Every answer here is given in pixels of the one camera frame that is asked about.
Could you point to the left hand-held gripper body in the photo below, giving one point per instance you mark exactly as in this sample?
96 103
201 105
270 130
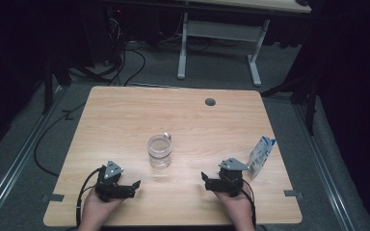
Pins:
109 186

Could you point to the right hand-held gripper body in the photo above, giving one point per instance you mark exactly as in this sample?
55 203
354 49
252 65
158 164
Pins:
231 181

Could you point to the white and blue packet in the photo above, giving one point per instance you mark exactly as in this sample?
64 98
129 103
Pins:
260 157

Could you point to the person's left hand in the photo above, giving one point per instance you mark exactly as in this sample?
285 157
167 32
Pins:
94 211

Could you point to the person's right hand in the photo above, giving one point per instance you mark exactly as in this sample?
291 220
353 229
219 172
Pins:
239 211

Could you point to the grey round table grommet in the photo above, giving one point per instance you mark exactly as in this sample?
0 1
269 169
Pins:
210 102

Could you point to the black metal stand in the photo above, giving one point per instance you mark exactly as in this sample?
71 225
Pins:
310 106
48 86

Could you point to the dark device with red light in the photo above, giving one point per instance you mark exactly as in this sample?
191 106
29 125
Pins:
117 12

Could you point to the metal floor rail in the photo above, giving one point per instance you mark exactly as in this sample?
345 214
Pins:
16 163
326 170

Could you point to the desk with white metal frame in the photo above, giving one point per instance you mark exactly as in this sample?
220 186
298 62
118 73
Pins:
221 30

